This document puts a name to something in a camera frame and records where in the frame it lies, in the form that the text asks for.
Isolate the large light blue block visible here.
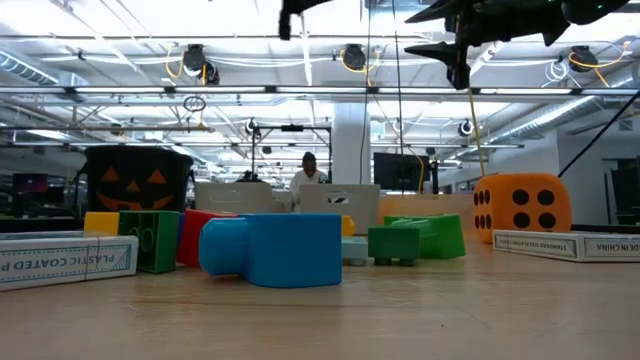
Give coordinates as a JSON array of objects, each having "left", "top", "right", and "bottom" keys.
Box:
[{"left": 198, "top": 213, "right": 344, "bottom": 290}]

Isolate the dark monitor with red screen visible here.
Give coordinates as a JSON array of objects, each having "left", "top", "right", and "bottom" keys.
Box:
[{"left": 12, "top": 173, "right": 50, "bottom": 196}]

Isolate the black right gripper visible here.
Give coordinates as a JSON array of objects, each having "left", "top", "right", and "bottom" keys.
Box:
[{"left": 403, "top": 0, "right": 571, "bottom": 91}]

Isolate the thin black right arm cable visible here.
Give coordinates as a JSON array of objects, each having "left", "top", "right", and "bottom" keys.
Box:
[{"left": 556, "top": 88, "right": 640, "bottom": 180}]

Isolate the dark green toy block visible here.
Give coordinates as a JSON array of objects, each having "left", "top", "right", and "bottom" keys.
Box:
[{"left": 117, "top": 210, "right": 180, "bottom": 275}]

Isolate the black jack-o-lantern bucket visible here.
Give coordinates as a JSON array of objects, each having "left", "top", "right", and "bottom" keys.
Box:
[{"left": 74, "top": 145, "right": 196, "bottom": 214}]

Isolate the bright green toy block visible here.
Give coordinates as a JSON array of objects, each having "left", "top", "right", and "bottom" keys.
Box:
[{"left": 383, "top": 214, "right": 467, "bottom": 261}]

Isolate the silver ventilation duct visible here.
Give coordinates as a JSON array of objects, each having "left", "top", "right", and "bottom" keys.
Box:
[{"left": 487, "top": 95, "right": 599, "bottom": 146}]

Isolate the black camera rig frame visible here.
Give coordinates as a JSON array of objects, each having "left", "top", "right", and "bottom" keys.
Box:
[{"left": 252, "top": 124, "right": 334, "bottom": 185}]

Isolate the blue single-stud block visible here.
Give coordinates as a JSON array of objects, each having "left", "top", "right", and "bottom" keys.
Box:
[{"left": 175, "top": 212, "right": 186, "bottom": 254}]

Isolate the orange foam die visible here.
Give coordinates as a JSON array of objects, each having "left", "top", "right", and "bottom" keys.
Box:
[{"left": 472, "top": 173, "right": 574, "bottom": 245}]

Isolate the person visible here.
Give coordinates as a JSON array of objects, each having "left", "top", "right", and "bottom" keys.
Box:
[{"left": 288, "top": 151, "right": 330, "bottom": 212}]

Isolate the yellow power cable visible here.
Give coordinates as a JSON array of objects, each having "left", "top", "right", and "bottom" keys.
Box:
[{"left": 467, "top": 88, "right": 488, "bottom": 178}]

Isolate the black-and-white playing card deck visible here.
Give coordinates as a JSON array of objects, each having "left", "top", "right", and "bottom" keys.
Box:
[{"left": 492, "top": 229, "right": 640, "bottom": 264}]

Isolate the red toy block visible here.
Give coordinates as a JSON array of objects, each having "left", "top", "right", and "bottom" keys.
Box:
[{"left": 175, "top": 209, "right": 241, "bottom": 268}]

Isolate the teal playing card deck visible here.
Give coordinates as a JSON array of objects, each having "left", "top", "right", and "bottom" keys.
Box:
[{"left": 0, "top": 230, "right": 140, "bottom": 293}]

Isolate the white pillar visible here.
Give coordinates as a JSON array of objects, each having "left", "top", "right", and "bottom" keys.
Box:
[{"left": 332, "top": 102, "right": 372, "bottom": 186}]

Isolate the orange plastic storage bin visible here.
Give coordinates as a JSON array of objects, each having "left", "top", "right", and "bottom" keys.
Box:
[{"left": 378, "top": 194, "right": 476, "bottom": 236}]

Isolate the small dark green brick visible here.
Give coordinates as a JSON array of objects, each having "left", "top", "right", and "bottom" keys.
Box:
[{"left": 367, "top": 226, "right": 421, "bottom": 268}]

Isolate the black computer monitor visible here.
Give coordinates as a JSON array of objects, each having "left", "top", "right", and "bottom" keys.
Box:
[{"left": 373, "top": 152, "right": 432, "bottom": 193}]

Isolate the light cyan flat brick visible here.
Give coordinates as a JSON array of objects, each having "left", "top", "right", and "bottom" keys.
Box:
[{"left": 341, "top": 236, "right": 370, "bottom": 267}]

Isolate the grey plastic storage bin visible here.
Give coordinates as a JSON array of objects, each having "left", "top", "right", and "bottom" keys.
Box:
[
  {"left": 299, "top": 183, "right": 382, "bottom": 235},
  {"left": 193, "top": 182, "right": 276, "bottom": 215}
]

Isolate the black equipment cabinet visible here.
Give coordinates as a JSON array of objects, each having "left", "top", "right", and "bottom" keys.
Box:
[{"left": 608, "top": 157, "right": 640, "bottom": 226}]

